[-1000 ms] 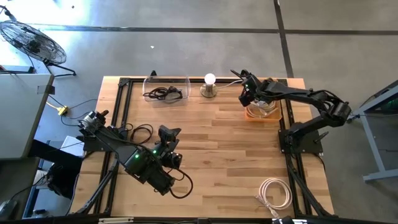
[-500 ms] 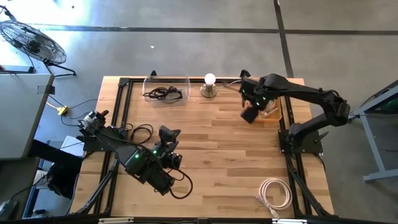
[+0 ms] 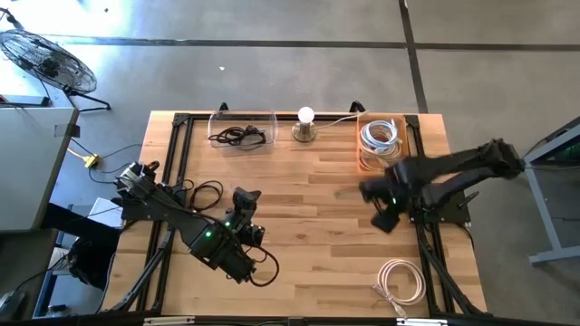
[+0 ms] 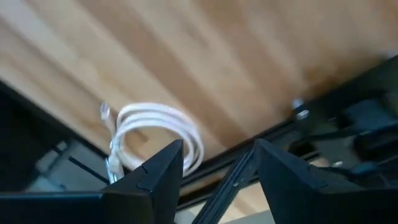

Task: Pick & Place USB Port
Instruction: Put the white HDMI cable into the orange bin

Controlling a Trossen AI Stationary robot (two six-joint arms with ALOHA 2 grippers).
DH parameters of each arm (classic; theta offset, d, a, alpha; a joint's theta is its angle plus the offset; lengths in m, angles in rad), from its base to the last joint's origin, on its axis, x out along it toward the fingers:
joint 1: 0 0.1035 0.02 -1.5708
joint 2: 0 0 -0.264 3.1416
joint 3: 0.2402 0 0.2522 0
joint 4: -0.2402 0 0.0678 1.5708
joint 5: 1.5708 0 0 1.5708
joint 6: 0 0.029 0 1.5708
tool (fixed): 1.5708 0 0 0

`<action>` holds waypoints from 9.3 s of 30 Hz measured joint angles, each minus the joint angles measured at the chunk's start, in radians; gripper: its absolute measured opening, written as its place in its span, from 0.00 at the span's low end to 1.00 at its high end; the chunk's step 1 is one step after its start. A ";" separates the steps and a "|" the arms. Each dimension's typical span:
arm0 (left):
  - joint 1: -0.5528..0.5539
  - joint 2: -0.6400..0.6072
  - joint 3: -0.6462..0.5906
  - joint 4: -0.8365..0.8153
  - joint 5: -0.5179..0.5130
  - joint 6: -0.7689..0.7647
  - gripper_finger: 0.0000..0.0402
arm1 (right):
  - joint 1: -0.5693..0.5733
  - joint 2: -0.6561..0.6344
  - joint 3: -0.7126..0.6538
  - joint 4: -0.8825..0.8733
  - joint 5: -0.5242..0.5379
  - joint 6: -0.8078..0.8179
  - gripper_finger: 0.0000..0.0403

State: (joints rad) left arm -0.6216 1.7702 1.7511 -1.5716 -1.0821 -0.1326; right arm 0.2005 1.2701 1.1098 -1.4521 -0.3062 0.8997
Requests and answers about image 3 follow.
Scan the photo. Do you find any light blue cable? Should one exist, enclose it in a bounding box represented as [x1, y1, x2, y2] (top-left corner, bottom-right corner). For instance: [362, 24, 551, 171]
[360, 119, 403, 158]

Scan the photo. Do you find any black floor fan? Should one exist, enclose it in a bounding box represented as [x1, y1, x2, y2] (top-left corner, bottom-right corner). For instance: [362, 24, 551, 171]
[0, 29, 112, 112]

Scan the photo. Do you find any grey cabinet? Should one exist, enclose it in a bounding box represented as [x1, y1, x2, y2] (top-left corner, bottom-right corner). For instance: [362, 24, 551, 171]
[0, 94, 81, 233]

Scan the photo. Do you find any black aluminium table frame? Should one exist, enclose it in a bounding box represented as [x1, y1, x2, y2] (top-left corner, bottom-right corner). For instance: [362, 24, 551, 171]
[101, 110, 488, 318]

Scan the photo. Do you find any black floor cable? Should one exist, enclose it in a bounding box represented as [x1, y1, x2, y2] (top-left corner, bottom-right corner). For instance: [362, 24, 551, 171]
[67, 138, 146, 187]

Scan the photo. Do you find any grey metal table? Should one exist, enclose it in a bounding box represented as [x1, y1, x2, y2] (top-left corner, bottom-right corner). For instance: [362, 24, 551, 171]
[523, 115, 580, 266]

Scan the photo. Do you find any white lamp cord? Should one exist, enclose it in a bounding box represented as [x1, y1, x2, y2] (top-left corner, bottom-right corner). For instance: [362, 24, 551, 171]
[315, 110, 371, 130]

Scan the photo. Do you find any clear plastic bin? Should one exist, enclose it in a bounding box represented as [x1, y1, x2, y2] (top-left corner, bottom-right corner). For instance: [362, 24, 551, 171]
[207, 110, 278, 147]

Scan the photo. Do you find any silver metal bracket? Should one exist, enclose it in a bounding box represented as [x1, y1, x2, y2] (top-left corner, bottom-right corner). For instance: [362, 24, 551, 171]
[396, 317, 449, 326]
[143, 316, 196, 326]

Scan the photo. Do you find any black chair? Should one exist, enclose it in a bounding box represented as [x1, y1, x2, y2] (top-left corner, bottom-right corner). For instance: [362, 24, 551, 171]
[40, 203, 123, 291]

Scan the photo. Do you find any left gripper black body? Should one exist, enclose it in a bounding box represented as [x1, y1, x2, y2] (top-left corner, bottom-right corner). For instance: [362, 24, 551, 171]
[224, 187, 266, 248]

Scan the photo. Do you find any white bulb wooden base lamp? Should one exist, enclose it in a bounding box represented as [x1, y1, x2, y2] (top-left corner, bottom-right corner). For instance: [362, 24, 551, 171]
[291, 106, 318, 144]

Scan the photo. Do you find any orange wooden bin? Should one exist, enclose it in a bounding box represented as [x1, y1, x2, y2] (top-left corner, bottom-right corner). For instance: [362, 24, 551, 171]
[355, 112, 411, 176]

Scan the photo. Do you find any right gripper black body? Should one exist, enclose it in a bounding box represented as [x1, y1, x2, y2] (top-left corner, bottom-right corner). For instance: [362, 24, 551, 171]
[360, 174, 409, 235]

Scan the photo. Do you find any white paper sheet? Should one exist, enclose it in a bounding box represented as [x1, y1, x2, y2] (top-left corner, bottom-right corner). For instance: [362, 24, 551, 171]
[88, 197, 126, 230]

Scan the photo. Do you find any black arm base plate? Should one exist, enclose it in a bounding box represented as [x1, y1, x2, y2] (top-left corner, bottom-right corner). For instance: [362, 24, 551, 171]
[407, 189, 472, 225]
[111, 185, 187, 222]

